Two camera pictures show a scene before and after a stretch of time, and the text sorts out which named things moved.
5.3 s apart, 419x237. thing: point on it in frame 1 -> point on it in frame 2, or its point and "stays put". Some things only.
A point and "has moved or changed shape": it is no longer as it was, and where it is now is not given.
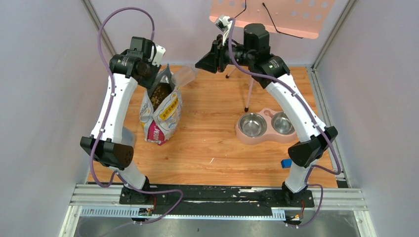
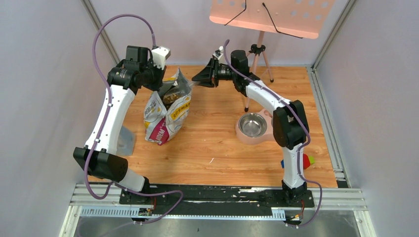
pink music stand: [304, 19] stays put
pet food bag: [160, 108] has moved or changed shape
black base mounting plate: [215, 201] stays put
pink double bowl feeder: [268, 126] stays put
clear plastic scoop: [183, 76] -> [182, 87]
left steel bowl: [252, 125] stays put
